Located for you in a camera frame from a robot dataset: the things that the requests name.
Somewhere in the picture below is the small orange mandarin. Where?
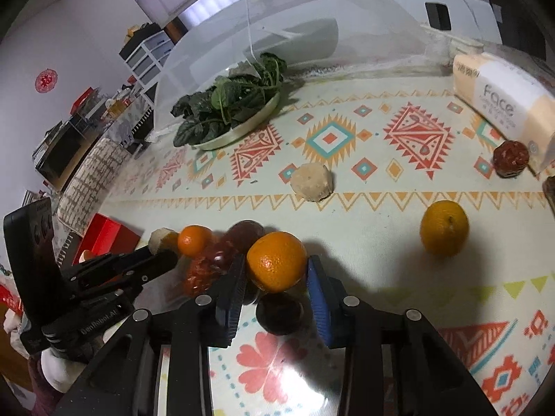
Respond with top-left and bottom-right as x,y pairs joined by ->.
178,224 -> 214,257

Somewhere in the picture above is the red tray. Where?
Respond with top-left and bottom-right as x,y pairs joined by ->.
72,213 -> 140,265

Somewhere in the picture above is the large orange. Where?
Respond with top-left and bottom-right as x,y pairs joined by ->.
247,231 -> 308,293

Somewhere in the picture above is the dark red plum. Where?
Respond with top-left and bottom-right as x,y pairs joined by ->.
225,220 -> 265,253

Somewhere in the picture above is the beige round peeled fruit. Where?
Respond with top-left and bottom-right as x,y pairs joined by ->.
291,163 -> 334,202

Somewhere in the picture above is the red wrinkled date fruit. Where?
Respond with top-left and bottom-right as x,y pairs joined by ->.
493,141 -> 530,179

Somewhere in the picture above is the beige fruit piece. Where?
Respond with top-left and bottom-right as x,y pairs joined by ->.
148,228 -> 180,255

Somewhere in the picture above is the patterned chair cushion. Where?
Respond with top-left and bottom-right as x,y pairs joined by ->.
57,138 -> 131,236

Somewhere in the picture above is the patterned tablecloth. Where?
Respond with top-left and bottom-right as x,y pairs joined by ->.
101,76 -> 554,415

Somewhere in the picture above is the plate of green spinach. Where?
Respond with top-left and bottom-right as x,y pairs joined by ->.
170,52 -> 288,147

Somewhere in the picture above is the white mesh food cover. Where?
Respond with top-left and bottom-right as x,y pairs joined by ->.
154,0 -> 450,131

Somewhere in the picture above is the white drawer cabinet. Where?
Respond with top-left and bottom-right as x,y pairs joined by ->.
119,24 -> 174,88

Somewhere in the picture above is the face tissue pack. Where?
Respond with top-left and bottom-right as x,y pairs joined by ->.
452,53 -> 554,174

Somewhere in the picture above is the red paper wall decoration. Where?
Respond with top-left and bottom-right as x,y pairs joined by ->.
35,69 -> 58,94

